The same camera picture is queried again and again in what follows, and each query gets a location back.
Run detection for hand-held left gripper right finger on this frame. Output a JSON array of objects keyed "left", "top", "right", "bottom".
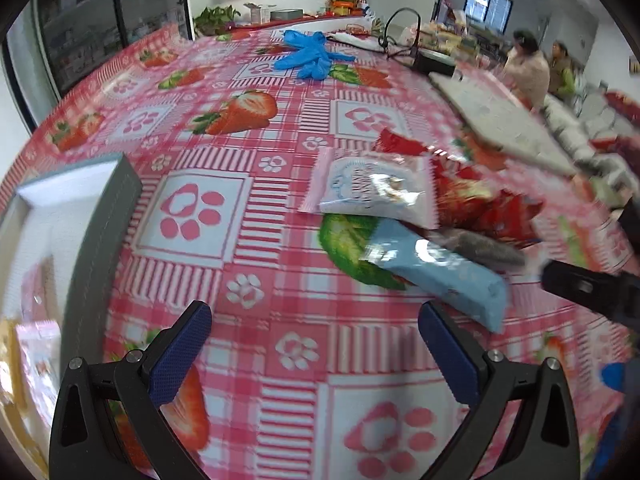
[{"left": 417, "top": 301, "right": 581, "bottom": 480}]

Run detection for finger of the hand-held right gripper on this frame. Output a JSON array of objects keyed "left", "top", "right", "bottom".
[{"left": 541, "top": 258, "right": 640, "bottom": 334}]

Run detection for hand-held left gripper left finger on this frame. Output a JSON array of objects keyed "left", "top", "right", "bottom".
[{"left": 48, "top": 300, "right": 213, "bottom": 480}]

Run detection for light blue snack packet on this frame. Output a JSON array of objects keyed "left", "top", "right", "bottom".
[{"left": 359, "top": 219, "right": 509, "bottom": 334}]

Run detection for clear packet of dark snack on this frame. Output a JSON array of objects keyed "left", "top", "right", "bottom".
[{"left": 439, "top": 227, "right": 527, "bottom": 269}]

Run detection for red snack packet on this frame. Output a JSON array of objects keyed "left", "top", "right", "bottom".
[{"left": 429, "top": 159, "right": 545, "bottom": 250}]

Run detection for pink snack packet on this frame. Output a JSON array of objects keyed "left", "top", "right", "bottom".
[{"left": 14, "top": 321, "right": 64, "bottom": 413}]

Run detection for grey storage box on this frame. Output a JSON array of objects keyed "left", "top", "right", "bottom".
[{"left": 0, "top": 154, "right": 144, "bottom": 466}]

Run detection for yellow snack packet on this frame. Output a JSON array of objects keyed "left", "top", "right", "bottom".
[{"left": 0, "top": 319, "right": 22, "bottom": 411}]

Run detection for white snack packet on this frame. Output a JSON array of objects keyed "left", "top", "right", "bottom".
[{"left": 298, "top": 147, "right": 440, "bottom": 229}]

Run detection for strawberry print tablecloth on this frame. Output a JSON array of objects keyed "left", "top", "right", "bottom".
[{"left": 0, "top": 22, "right": 640, "bottom": 480}]

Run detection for white foam board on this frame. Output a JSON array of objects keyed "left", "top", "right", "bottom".
[{"left": 428, "top": 70, "right": 577, "bottom": 177}]

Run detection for group of food containers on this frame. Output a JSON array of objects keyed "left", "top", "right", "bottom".
[{"left": 419, "top": 10, "right": 502, "bottom": 63}]

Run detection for dark framed window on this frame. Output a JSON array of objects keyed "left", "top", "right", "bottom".
[{"left": 464, "top": 0, "right": 514, "bottom": 32}]

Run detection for blue disposable gloves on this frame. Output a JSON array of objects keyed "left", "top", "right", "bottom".
[{"left": 273, "top": 30, "right": 359, "bottom": 81}]

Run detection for green potted plant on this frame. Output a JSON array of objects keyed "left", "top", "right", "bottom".
[{"left": 193, "top": 5, "right": 242, "bottom": 37}]

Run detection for glass door cabinet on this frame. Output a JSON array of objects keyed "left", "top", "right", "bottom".
[{"left": 34, "top": 0, "right": 194, "bottom": 97}]

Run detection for pink potted flowers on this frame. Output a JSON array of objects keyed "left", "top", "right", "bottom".
[{"left": 325, "top": 0, "right": 367, "bottom": 16}]

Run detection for black adapter cable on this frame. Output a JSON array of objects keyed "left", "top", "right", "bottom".
[{"left": 376, "top": 7, "right": 422, "bottom": 60}]

